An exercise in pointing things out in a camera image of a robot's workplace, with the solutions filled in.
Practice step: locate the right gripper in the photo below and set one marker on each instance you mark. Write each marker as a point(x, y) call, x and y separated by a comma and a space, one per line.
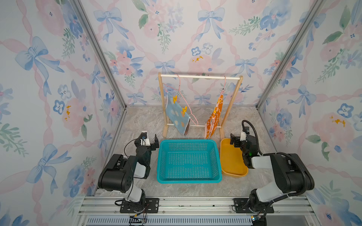
point(237, 141)

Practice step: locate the wooden hanger rack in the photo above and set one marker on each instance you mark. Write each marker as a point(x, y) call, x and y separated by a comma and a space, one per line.
point(222, 119)

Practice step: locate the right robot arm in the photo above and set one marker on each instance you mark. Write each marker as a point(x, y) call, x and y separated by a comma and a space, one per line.
point(291, 177)

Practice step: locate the pink hanger with blue towel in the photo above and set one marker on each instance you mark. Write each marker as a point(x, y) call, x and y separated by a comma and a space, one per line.
point(195, 121)

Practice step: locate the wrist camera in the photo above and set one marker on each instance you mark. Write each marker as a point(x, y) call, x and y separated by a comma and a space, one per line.
point(144, 135)
point(245, 132)

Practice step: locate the teal plastic basket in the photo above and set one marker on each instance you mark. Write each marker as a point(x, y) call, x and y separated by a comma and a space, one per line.
point(188, 161)

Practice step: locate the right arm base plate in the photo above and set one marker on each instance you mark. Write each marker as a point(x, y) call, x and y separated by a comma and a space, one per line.
point(244, 205)

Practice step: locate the light blue towel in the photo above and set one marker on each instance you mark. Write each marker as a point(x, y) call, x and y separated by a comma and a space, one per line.
point(176, 114)

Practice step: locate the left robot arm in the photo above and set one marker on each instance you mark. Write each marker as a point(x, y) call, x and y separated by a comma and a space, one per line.
point(121, 170)

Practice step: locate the yellow plastic tray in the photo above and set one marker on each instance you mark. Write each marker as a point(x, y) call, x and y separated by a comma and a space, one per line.
point(231, 158)

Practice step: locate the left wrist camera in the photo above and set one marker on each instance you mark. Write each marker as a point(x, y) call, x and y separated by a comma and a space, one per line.
point(144, 135)

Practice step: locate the orange patterned towel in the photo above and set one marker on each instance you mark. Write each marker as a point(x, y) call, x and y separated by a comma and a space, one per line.
point(212, 123)

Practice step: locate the left aluminium corner post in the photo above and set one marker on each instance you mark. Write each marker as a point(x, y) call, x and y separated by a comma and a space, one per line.
point(79, 10)

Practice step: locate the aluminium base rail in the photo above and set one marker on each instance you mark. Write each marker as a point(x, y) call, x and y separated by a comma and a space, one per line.
point(194, 211)

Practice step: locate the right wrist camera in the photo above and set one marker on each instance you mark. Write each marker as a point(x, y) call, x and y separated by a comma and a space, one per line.
point(245, 132)

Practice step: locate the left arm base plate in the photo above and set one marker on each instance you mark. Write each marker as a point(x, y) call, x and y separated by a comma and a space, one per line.
point(145, 205)

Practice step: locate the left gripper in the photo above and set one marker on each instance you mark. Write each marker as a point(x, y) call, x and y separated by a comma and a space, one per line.
point(153, 146)

